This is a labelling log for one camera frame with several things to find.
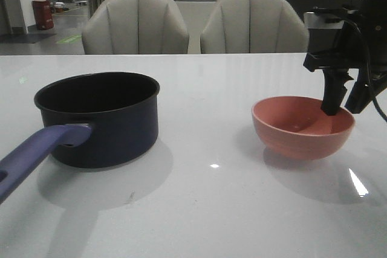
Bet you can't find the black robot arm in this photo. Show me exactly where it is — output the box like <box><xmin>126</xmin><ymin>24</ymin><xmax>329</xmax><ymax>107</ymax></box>
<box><xmin>304</xmin><ymin>0</ymin><xmax>386</xmax><ymax>118</ymax></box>

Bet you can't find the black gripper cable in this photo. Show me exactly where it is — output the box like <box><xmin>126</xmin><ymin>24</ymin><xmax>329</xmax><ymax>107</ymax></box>
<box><xmin>341</xmin><ymin>0</ymin><xmax>387</xmax><ymax>123</ymax></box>

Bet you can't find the red trash bin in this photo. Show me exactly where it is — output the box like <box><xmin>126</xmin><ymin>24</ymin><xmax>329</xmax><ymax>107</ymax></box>
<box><xmin>32</xmin><ymin>0</ymin><xmax>54</xmax><ymax>30</ymax></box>

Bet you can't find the dark blue saucepan purple handle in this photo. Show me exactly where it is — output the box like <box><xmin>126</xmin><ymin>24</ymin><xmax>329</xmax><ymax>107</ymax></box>
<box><xmin>1</xmin><ymin>72</ymin><xmax>160</xmax><ymax>200</ymax></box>

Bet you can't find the left grey upholstered chair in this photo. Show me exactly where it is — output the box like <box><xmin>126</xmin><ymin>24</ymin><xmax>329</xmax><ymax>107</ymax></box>
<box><xmin>82</xmin><ymin>0</ymin><xmax>189</xmax><ymax>54</ymax></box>

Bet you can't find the pink bowl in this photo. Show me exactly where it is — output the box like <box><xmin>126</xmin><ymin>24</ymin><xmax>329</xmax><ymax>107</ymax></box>
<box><xmin>252</xmin><ymin>96</ymin><xmax>355</xmax><ymax>160</ymax></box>

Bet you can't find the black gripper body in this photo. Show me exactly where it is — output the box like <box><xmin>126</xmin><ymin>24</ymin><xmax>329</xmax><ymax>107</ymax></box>
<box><xmin>304</xmin><ymin>8</ymin><xmax>386</xmax><ymax>73</ymax></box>

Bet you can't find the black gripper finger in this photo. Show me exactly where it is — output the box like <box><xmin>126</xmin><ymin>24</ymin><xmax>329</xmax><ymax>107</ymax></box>
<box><xmin>345</xmin><ymin>72</ymin><xmax>386</xmax><ymax>113</ymax></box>
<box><xmin>321</xmin><ymin>69</ymin><xmax>353</xmax><ymax>115</ymax></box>

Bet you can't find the grey upholstered chair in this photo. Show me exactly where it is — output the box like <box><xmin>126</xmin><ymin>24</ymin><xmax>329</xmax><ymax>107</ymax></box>
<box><xmin>200</xmin><ymin>0</ymin><xmax>309</xmax><ymax>54</ymax></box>
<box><xmin>82</xmin><ymin>0</ymin><xmax>189</xmax><ymax>54</ymax></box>

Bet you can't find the right grey upholstered chair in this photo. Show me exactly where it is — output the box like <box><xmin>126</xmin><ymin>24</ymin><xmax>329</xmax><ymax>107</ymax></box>
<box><xmin>200</xmin><ymin>0</ymin><xmax>309</xmax><ymax>54</ymax></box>

